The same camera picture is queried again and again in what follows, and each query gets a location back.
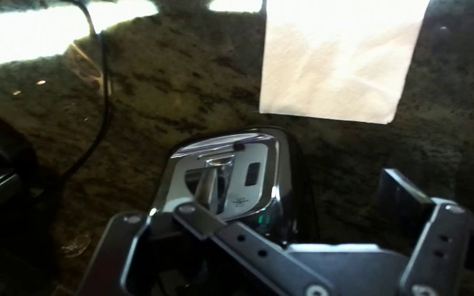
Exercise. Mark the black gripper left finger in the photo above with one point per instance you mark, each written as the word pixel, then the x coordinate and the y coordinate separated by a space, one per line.
pixel 247 247

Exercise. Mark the chrome and black toaster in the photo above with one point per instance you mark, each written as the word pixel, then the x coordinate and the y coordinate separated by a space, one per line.
pixel 259 182

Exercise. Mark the white paper napkin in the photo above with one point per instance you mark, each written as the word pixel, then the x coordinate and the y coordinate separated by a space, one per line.
pixel 336 60

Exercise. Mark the toaster lever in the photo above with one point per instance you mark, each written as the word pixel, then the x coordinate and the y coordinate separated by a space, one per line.
pixel 208 187

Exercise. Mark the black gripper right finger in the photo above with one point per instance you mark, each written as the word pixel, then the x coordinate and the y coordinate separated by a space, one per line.
pixel 440 241

